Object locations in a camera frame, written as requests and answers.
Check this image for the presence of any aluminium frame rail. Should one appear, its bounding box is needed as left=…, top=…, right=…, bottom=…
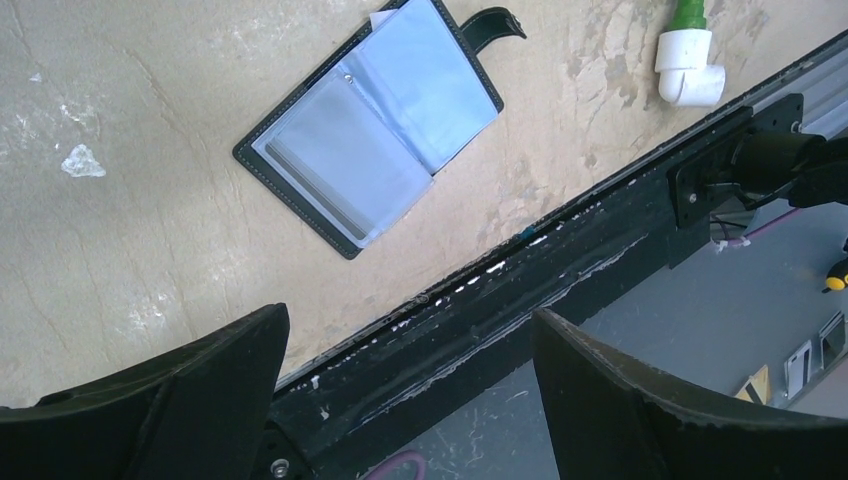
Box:
left=749, top=31, right=847, bottom=139

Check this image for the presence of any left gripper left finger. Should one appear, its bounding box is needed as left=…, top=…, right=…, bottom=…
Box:
left=1, top=303, right=290, bottom=479

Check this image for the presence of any green white pipe fitting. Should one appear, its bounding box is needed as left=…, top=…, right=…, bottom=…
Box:
left=654, top=0, right=726, bottom=108

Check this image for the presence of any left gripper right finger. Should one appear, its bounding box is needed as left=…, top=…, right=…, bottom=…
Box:
left=531, top=309, right=847, bottom=479

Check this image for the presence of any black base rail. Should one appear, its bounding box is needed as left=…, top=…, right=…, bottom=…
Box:
left=252, top=93, right=804, bottom=479

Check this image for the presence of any yellow black screwdriver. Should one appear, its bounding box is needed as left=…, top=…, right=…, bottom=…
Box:
left=822, top=258, right=848, bottom=293

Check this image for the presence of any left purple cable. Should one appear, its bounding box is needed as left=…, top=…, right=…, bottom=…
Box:
left=360, top=450, right=429, bottom=480

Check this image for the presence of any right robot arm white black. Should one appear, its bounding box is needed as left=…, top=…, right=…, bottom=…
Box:
left=730, top=132, right=847, bottom=208

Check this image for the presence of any black leather card holder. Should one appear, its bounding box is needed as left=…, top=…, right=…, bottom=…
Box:
left=232, top=1, right=525, bottom=259

